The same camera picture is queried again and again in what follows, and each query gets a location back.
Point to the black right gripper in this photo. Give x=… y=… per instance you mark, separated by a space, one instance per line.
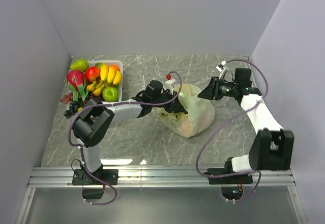
x=212 y=91

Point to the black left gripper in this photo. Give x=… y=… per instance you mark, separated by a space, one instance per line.
x=175 y=106

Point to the pale green avocado plastic bag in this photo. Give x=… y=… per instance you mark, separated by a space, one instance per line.
x=199 y=113

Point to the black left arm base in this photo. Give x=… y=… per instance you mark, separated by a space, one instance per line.
x=91 y=188

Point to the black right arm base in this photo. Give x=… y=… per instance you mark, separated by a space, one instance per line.
x=232 y=187

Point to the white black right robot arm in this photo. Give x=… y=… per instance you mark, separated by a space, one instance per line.
x=273 y=145

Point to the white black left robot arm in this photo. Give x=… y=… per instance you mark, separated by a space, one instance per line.
x=92 y=124

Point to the green fake apple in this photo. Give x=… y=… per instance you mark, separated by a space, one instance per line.
x=110 y=94

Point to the orange fake tangerine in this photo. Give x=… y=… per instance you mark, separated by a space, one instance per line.
x=115 y=67

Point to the green yellow fake mango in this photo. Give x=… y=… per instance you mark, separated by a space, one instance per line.
x=99 y=64

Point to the red fake apple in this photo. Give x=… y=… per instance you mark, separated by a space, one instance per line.
x=92 y=73

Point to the green yellow fake pear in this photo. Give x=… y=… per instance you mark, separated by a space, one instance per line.
x=80 y=65

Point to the pink fake dragon fruit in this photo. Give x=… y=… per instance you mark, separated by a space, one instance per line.
x=77 y=83

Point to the red fake grape bunch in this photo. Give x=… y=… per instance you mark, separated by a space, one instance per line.
x=67 y=98

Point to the small yellow banana bunch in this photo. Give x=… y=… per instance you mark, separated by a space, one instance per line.
x=110 y=76

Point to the tiny yellow banana bunch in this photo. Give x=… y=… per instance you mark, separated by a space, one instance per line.
x=96 y=88

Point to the white plastic fruit bin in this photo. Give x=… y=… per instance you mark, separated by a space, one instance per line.
x=119 y=86

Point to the dark red grape bunch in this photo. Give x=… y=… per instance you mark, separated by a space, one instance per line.
x=89 y=97

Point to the dark purple grape bunch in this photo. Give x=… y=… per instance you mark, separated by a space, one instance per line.
x=72 y=110

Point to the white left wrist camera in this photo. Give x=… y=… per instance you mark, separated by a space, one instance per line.
x=171 y=84

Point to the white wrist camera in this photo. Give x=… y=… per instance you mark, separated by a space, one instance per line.
x=222 y=68
x=171 y=84

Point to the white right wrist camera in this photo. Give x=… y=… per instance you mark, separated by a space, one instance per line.
x=222 y=68

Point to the aluminium mounting rail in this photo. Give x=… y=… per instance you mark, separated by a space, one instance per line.
x=148 y=176

